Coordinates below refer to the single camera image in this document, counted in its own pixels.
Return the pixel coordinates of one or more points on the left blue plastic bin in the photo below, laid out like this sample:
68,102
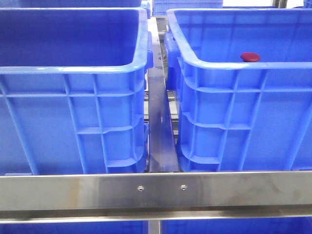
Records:
72,84

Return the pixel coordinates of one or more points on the right rail screw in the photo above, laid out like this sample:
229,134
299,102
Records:
183,187

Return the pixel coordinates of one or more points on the rail screw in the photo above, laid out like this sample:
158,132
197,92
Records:
183,187
140,188

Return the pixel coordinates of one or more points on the lower right blue bin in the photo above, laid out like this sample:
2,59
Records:
289,225

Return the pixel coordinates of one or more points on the red mushroom push button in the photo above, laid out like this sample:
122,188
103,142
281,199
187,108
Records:
250,57

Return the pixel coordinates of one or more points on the right blue plastic bin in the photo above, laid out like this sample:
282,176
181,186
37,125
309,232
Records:
243,116

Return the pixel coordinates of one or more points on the far blue crate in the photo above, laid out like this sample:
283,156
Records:
161,6

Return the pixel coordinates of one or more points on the steel divider bar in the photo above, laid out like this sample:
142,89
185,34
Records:
162,149

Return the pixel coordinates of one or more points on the stainless steel front rail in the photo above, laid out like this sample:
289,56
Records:
114,197

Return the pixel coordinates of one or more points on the lower left blue bin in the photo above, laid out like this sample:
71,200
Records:
117,227

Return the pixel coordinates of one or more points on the left rail screw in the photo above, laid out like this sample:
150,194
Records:
140,188

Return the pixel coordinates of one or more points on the blue plastic bin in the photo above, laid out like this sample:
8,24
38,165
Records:
243,116
72,84

